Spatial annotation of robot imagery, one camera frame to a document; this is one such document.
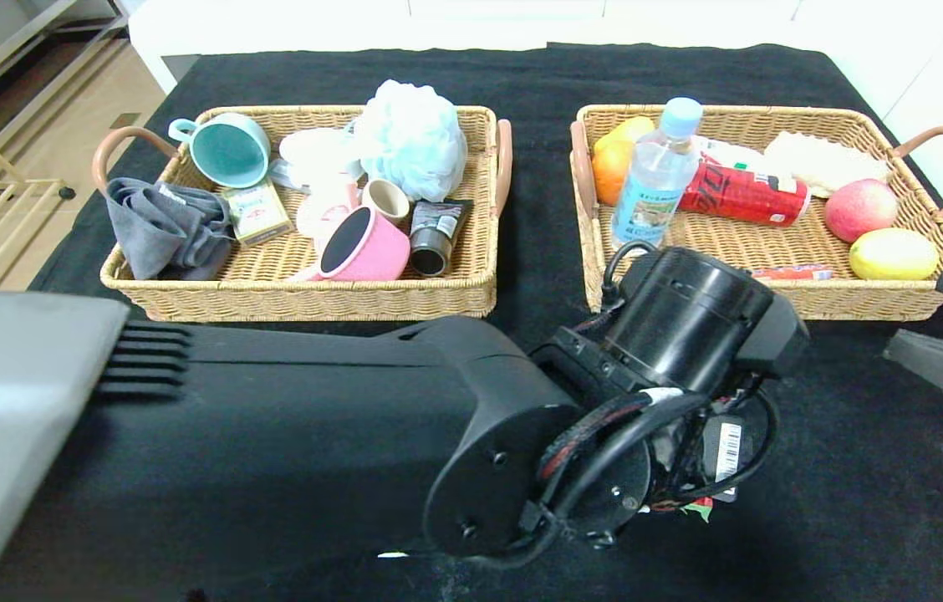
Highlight pink saucepan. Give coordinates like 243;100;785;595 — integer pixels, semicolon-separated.
288;206;412;283

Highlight beige mug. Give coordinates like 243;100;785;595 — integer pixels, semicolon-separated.
360;178;412;227

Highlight pink detergent bottle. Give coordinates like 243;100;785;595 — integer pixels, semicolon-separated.
296;178;361;256

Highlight clear bottle blue cap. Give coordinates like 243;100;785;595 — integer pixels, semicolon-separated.
609;97;705;250

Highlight orange sausage stick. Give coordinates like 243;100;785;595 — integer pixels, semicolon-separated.
752;264;833;282

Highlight black cosmetic tube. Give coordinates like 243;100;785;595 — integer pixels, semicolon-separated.
409;198;474;278

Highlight light blue bath loofah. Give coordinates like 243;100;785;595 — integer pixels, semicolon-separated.
353;79;469;204

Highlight orange fruit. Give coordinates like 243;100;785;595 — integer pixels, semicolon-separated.
591;140;635;207

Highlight white round container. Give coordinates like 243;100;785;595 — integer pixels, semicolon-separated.
278;128;366;193

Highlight small yellow fruit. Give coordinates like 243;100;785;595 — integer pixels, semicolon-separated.
594;116;656;156

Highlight small green cream box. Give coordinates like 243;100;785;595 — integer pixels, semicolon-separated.
222;178;294;247

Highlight teal ceramic mug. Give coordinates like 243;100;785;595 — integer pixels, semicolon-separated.
168;113;272;190

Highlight red cola can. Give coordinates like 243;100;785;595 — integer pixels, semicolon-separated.
679;163;811;229

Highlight white snack packet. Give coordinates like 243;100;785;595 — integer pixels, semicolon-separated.
693;134;790;179

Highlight white cabinet furniture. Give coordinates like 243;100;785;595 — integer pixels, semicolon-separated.
129;0;849;97

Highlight grey folded towel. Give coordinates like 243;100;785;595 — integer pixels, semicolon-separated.
106;177;236;282

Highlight cream bread pastry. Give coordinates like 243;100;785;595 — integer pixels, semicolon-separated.
762;131;890;199

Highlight red apple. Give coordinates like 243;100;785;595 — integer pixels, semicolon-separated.
823;179;900;244

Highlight yellow lemon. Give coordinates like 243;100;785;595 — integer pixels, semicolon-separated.
848;227;940;282

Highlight black table cloth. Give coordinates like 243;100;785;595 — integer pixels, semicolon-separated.
0;42;943;602

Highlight wicker basket brown handles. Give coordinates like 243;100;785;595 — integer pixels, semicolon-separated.
93;104;514;323
569;104;943;323

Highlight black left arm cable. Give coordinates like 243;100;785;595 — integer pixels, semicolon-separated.
471;241;780;571

